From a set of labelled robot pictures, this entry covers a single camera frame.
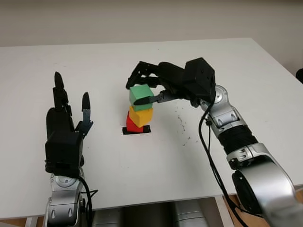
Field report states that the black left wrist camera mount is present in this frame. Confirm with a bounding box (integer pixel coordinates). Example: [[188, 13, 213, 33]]
[[44, 131, 84, 178]]

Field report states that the yellow cube block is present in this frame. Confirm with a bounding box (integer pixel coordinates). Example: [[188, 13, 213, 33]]
[[128, 105, 154, 128]]

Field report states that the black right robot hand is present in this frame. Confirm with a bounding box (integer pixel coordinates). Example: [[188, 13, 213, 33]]
[[126, 61, 198, 107]]

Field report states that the red cube block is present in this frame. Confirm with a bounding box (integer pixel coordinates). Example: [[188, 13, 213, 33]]
[[126, 111, 144, 132]]

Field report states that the black tape patch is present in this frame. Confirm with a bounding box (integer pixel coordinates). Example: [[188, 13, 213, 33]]
[[122, 126, 152, 136]]

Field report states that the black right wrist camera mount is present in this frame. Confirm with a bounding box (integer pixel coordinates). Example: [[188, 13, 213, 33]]
[[184, 57, 216, 105]]

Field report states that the white table frame leg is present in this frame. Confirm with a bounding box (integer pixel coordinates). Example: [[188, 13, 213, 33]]
[[214, 195, 232, 227]]

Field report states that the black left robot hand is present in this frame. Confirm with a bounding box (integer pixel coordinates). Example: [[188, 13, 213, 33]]
[[45, 71, 94, 140]]

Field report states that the silver right robot thigh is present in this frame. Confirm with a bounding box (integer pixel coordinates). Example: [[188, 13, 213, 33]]
[[173, 200, 209, 227]]

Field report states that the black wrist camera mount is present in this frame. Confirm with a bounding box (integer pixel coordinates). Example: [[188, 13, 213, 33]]
[[44, 131, 84, 178], [184, 57, 216, 105]]

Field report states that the green cube block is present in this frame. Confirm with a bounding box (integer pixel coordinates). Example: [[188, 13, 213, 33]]
[[129, 85, 154, 112]]

